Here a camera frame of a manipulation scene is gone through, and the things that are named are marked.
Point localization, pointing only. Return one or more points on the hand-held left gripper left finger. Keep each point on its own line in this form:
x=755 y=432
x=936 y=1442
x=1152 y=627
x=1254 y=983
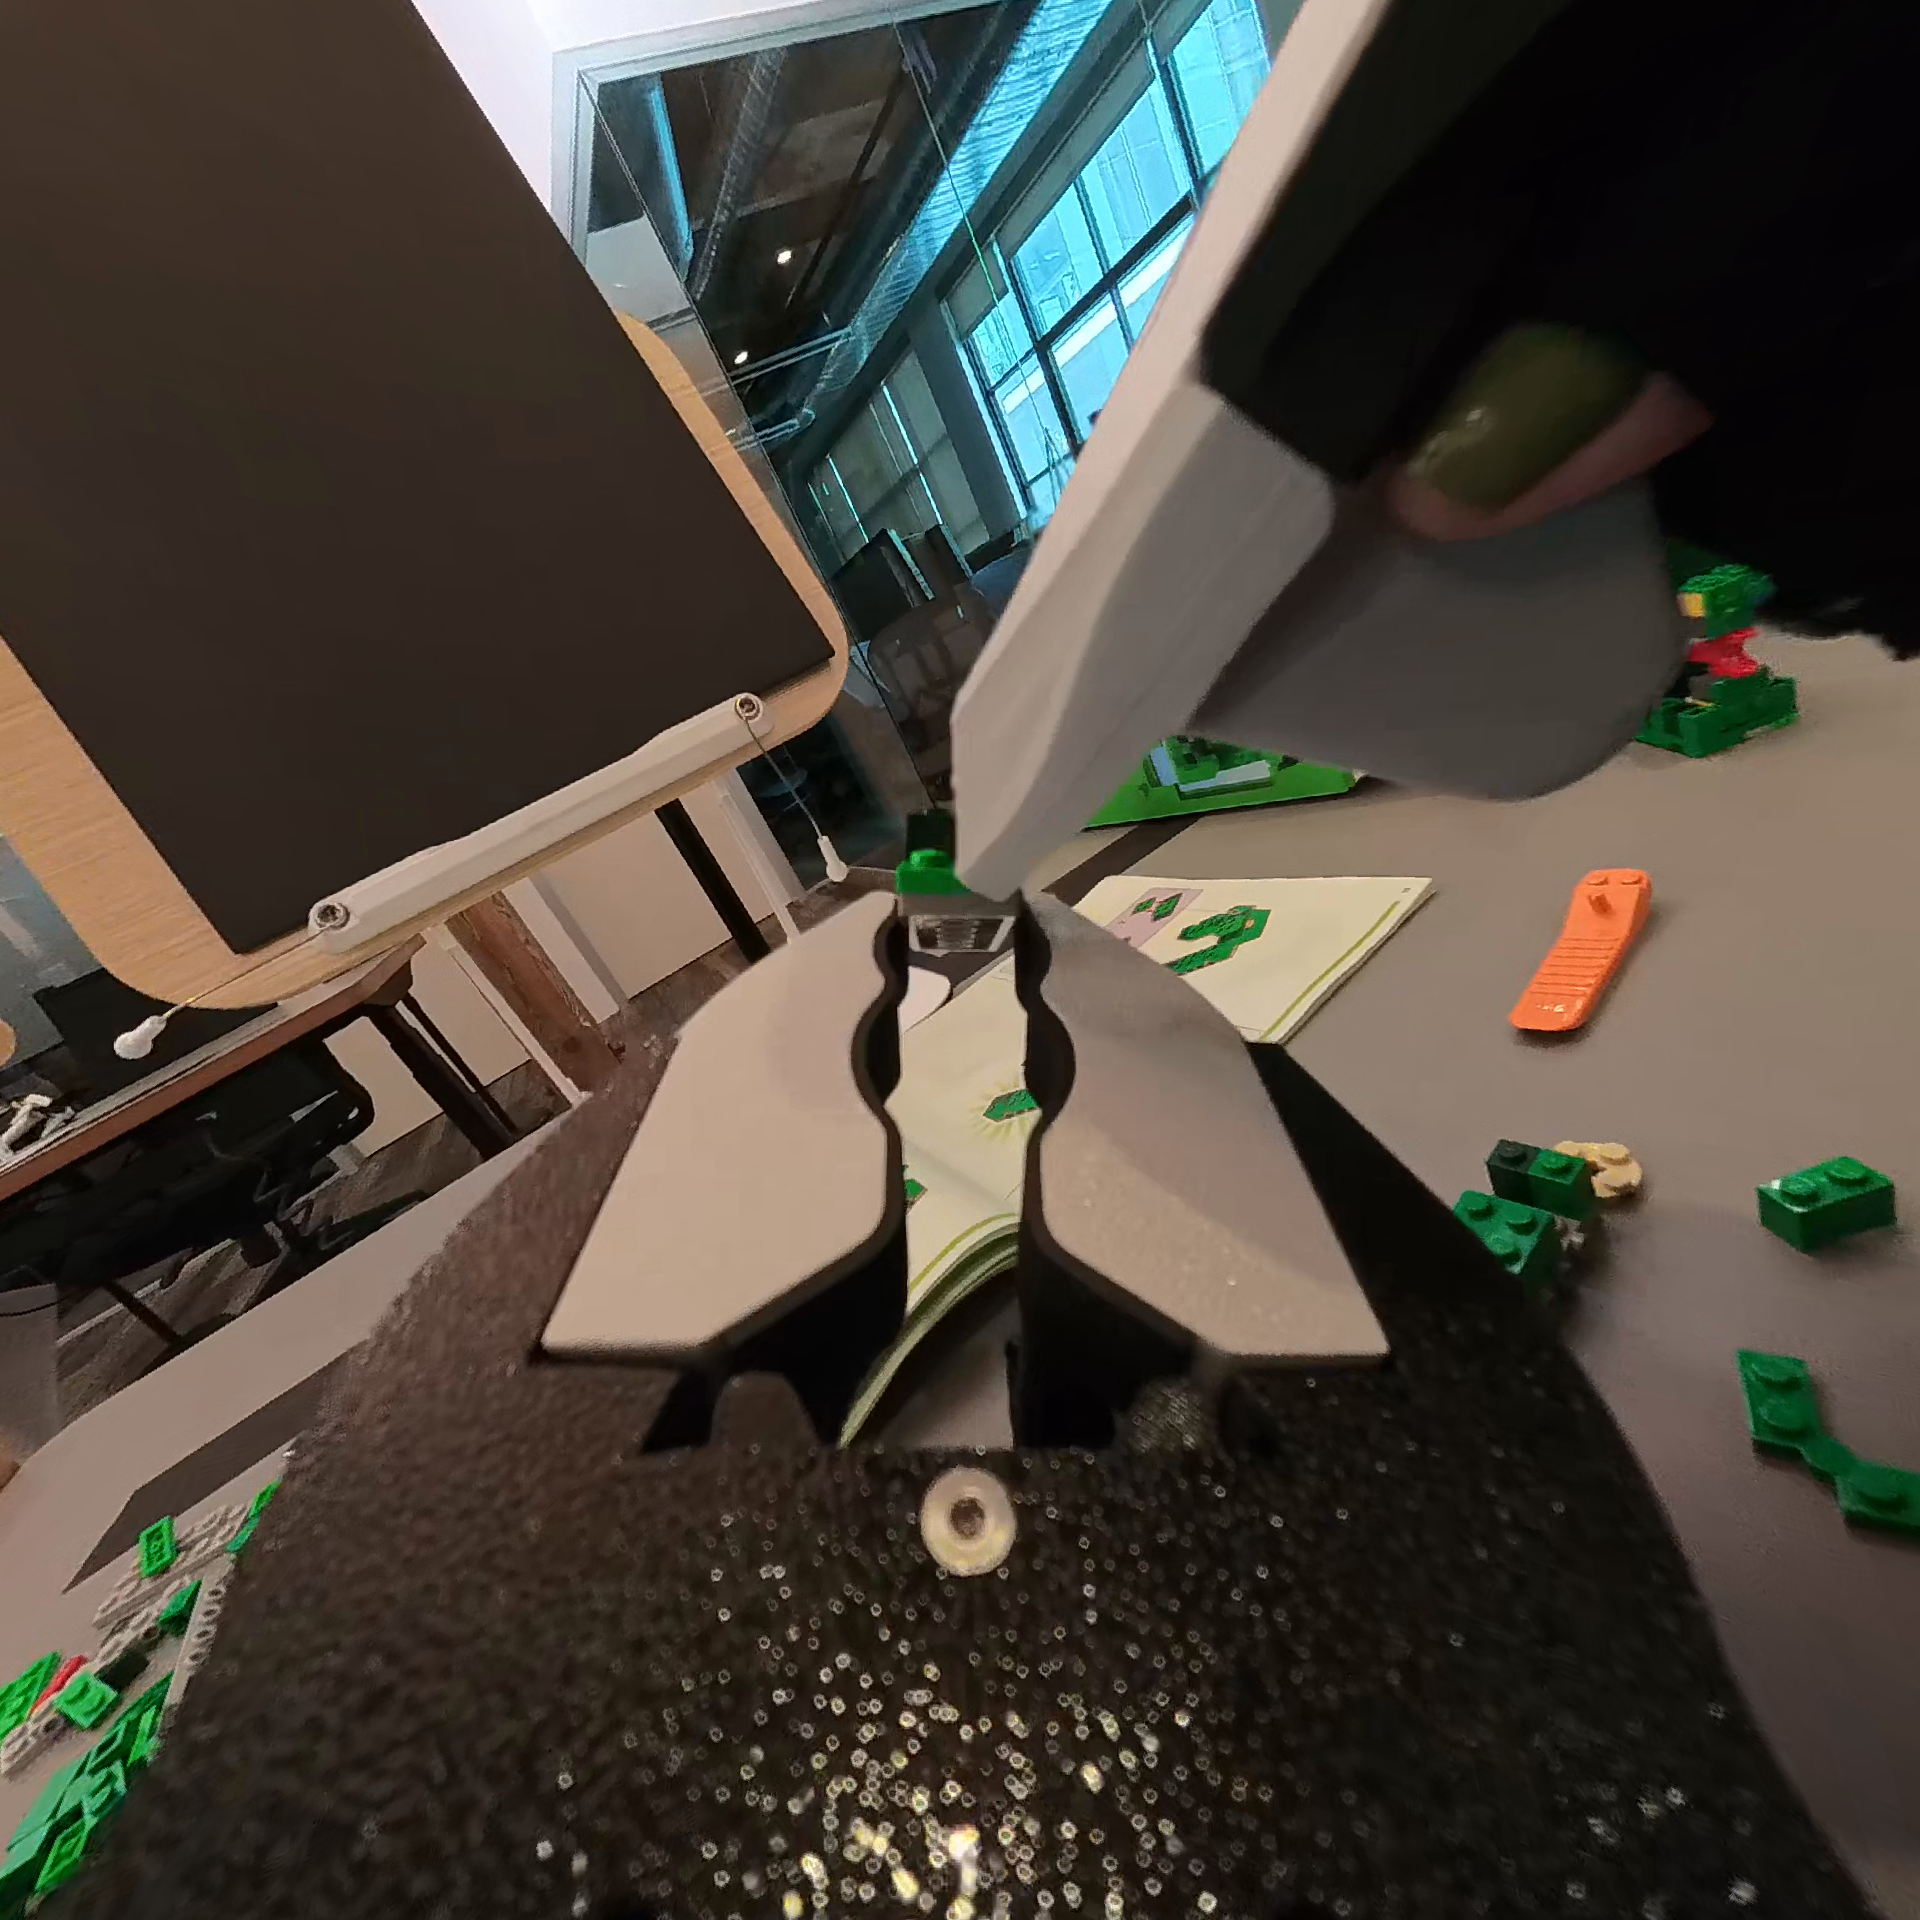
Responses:
x=721 y=1184

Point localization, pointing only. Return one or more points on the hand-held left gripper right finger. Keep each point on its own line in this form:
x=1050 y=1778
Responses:
x=1200 y=1184

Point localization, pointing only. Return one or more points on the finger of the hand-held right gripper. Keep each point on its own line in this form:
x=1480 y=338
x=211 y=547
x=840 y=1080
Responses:
x=1111 y=630

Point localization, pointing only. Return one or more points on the grey plate with green bricks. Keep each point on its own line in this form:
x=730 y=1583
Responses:
x=931 y=853

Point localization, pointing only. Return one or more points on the curved green brick assembly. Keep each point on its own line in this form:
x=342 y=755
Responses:
x=1515 y=1223

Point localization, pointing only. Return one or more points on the pile of bricks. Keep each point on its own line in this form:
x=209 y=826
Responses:
x=90 y=1784

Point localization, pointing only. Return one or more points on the grey desk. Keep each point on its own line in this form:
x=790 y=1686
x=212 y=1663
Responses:
x=1411 y=1080

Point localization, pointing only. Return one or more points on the person's right hand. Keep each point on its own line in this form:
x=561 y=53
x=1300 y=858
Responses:
x=1560 y=435

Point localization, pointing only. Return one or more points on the green toy box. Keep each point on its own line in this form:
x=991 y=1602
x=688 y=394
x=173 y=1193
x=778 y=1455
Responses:
x=1230 y=789

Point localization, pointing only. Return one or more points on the instruction booklet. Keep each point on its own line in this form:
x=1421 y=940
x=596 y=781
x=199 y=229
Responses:
x=1305 y=931

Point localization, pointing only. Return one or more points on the white bar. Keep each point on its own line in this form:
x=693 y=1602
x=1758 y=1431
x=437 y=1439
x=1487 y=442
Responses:
x=524 y=824

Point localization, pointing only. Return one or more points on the orange brick separator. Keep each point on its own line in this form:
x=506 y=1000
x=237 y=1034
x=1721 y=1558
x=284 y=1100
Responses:
x=1575 y=961

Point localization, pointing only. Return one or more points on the green brick figure model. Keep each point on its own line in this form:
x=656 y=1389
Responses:
x=1724 y=705

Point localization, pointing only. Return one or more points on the green brick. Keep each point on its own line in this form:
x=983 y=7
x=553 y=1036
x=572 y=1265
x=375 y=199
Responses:
x=1822 y=1208

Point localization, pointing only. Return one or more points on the angled green plate pair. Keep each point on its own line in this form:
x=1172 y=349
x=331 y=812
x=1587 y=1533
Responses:
x=1784 y=1403

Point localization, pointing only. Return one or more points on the black board with wooden edge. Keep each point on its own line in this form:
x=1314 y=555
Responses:
x=375 y=450

